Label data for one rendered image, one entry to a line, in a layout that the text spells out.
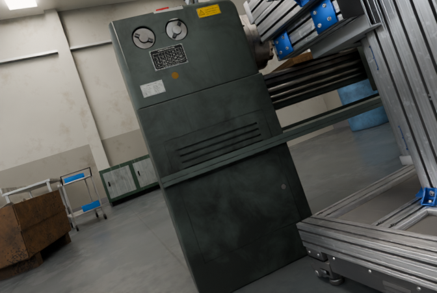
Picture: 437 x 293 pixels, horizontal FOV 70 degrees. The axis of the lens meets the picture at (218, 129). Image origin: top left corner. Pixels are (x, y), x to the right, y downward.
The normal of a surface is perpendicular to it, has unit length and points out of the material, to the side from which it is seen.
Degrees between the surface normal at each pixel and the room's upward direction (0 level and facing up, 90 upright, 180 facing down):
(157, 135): 90
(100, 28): 90
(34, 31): 90
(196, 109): 90
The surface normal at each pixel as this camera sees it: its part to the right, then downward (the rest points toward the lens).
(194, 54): 0.23, -0.11
